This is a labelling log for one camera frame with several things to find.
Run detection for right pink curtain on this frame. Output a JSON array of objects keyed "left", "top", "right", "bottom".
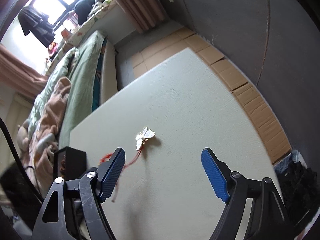
[{"left": 116, "top": 0, "right": 168, "bottom": 33}]

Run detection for plush toy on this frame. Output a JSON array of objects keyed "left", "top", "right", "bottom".
[{"left": 17, "top": 119, "right": 30, "bottom": 153}]

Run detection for patterned window sill cushion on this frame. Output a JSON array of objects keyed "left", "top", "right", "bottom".
[{"left": 45, "top": 0, "right": 116, "bottom": 73}]

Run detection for pink curtain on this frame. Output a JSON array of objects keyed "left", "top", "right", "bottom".
[
  {"left": 0, "top": 44, "right": 48, "bottom": 99},
  {"left": 116, "top": 0, "right": 168, "bottom": 33}
]

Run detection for clothes pile on floor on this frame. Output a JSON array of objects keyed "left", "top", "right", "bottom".
[{"left": 273, "top": 150, "right": 319, "bottom": 232}]

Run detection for black jewelry box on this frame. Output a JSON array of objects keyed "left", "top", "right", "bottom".
[{"left": 53, "top": 146, "right": 87, "bottom": 180}]

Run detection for black cable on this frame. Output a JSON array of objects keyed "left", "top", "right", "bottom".
[{"left": 0, "top": 117, "right": 45, "bottom": 203}]

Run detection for pink fleece blanket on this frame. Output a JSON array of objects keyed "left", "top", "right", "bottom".
[{"left": 22, "top": 76, "right": 72, "bottom": 197}]

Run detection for orange cup on sill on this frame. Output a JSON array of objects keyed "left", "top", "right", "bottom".
[{"left": 61, "top": 29, "right": 72, "bottom": 41}]

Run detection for left pink curtain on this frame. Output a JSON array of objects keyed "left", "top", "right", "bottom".
[{"left": 0, "top": 44, "right": 48, "bottom": 99}]

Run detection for flattened cardboard on floor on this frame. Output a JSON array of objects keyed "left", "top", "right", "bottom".
[{"left": 131, "top": 27, "right": 291, "bottom": 164}]

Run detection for red string bracelet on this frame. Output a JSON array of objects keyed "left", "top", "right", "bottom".
[{"left": 98, "top": 146, "right": 146, "bottom": 203}]

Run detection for white butterfly hair clip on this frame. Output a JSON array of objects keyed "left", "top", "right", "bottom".
[{"left": 135, "top": 127, "right": 156, "bottom": 151}]

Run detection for black bag on sill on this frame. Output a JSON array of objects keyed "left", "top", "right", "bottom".
[{"left": 74, "top": 0, "right": 95, "bottom": 25}]

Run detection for hanging dark clothes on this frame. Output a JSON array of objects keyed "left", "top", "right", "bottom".
[{"left": 17, "top": 5, "right": 55, "bottom": 48}]

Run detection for green bed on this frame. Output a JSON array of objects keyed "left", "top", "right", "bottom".
[{"left": 57, "top": 30, "right": 118, "bottom": 148}]

